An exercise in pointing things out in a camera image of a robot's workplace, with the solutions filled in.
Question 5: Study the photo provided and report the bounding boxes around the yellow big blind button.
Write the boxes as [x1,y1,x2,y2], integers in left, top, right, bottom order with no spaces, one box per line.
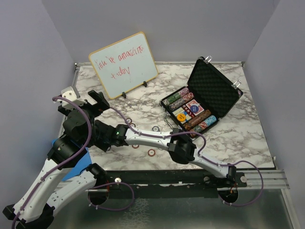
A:
[177,113,186,122]

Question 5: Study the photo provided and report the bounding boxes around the blue small blind button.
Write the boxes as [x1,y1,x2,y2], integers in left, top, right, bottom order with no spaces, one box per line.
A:
[190,105,199,113]

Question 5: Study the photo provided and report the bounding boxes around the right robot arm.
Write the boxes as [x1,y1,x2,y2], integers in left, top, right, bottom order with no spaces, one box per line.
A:
[92,120,236,187]

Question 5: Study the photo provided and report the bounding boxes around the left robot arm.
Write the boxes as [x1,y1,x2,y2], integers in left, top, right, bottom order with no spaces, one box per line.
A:
[3,90,110,229]

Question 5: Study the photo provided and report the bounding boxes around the blue plastic box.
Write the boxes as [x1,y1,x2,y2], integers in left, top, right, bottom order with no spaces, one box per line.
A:
[48,135,92,181]

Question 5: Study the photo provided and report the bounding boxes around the blue playing card deck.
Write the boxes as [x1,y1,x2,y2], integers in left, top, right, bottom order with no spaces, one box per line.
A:
[173,107,191,120]

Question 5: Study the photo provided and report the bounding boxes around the black poker chip case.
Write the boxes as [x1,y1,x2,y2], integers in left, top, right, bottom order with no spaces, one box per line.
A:
[160,56,243,139]

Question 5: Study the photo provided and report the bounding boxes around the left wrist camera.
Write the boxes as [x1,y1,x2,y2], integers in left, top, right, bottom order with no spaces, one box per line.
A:
[54,86,87,110]

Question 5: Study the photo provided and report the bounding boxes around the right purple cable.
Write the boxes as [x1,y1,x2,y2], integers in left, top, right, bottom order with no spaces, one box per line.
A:
[108,106,264,207]

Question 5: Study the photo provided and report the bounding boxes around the white whiteboard yellow frame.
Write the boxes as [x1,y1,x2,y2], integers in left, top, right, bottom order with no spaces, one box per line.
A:
[89,31,158,99]

